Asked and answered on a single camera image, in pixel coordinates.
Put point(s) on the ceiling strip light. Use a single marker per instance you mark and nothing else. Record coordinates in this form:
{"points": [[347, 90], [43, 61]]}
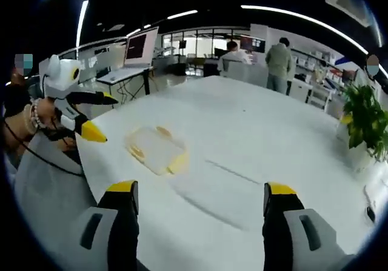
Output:
{"points": [[306, 18], [82, 22], [182, 14]]}

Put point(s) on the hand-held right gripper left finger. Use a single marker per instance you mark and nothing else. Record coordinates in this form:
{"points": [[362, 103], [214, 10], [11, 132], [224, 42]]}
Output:
{"points": [[121, 222]]}

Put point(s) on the white storage shelf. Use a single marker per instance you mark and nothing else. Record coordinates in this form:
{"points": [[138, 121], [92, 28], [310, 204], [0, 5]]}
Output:
{"points": [[315, 71]]}

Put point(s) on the small black object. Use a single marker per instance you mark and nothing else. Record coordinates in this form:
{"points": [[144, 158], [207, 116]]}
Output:
{"points": [[371, 214]]}

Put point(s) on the person's light grey clothing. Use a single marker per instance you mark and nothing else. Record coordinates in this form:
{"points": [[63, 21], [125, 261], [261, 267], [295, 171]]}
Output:
{"points": [[51, 186]]}

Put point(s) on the green potted plant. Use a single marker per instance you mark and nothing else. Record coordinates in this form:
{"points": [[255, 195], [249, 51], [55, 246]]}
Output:
{"points": [[368, 116]]}

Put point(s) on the white office chair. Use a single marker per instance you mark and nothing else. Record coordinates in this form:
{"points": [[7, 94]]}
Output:
{"points": [[245, 72]]}

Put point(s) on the white office desk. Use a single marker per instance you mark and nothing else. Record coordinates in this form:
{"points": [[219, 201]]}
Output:
{"points": [[124, 74]]}

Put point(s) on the person's left hand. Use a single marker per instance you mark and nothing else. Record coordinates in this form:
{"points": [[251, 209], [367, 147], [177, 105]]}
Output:
{"points": [[48, 113]]}

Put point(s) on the clear plastic container with lid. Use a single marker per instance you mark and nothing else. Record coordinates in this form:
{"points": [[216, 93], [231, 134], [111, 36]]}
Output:
{"points": [[156, 149]]}

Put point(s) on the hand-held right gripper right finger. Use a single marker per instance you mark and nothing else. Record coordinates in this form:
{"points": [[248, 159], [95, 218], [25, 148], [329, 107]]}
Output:
{"points": [[279, 222]]}

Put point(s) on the person's dark top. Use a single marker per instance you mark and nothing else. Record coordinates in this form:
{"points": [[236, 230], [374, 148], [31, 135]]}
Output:
{"points": [[15, 99]]}

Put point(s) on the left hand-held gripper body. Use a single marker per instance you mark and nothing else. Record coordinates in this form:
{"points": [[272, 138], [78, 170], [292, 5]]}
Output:
{"points": [[59, 77]]}

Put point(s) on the large monitor screen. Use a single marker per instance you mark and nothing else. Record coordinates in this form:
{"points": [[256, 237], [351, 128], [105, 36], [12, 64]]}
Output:
{"points": [[141, 46]]}

